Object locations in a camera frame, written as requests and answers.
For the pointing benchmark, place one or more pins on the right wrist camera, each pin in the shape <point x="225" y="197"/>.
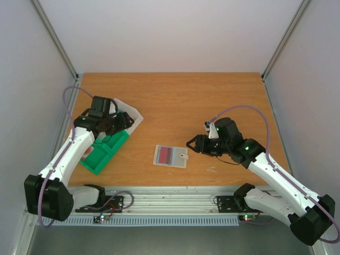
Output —
<point x="212" y="130"/>

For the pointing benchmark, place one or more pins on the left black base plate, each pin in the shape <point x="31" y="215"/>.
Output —
<point x="117" y="202"/>

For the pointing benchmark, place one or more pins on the translucent white plastic box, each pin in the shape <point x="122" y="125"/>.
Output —
<point x="132" y="112"/>

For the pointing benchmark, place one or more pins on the right small circuit board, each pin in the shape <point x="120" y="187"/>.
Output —
<point x="247" y="218"/>

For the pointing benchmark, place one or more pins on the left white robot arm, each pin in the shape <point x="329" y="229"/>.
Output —
<point x="95" y="137"/>

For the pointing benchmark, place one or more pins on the aluminium front rail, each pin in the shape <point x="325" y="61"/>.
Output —
<point x="170" y="200"/>

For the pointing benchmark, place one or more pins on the green plastic tray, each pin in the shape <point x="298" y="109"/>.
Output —
<point x="102" y="151"/>

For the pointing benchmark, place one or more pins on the left small circuit board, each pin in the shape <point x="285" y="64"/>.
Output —
<point x="100" y="219"/>

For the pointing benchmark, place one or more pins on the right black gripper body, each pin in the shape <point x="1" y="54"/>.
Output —
<point x="200" y="144"/>

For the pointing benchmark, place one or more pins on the red dot card in tray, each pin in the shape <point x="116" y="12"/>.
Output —
<point x="87" y="153"/>

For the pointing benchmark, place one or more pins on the left aluminium corner post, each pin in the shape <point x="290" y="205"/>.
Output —
<point x="54" y="37"/>

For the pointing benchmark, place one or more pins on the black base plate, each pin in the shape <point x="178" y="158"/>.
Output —
<point x="117" y="202"/>
<point x="226" y="204"/>

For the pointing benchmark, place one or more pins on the red striped card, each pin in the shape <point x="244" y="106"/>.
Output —
<point x="164" y="155"/>

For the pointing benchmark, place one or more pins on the grey slotted cable duct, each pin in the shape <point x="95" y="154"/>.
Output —
<point x="146" y="221"/>

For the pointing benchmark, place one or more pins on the aluminium corner post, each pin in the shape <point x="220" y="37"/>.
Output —
<point x="54" y="37"/>
<point x="297" y="17"/>

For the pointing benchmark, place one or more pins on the beige card holder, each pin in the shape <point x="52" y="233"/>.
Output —
<point x="180" y="157"/>

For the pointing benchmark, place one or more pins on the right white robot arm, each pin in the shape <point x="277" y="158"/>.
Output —
<point x="306" y="213"/>

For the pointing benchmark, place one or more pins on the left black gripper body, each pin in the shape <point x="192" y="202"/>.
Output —
<point x="118" y="126"/>

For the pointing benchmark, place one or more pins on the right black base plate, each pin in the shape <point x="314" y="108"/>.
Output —
<point x="226" y="204"/>

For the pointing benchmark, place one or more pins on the right aluminium corner post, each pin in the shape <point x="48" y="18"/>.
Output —
<point x="297" y="17"/>

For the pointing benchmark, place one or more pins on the small circuit board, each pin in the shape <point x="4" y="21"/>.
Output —
<point x="100" y="219"/>
<point x="247" y="218"/>

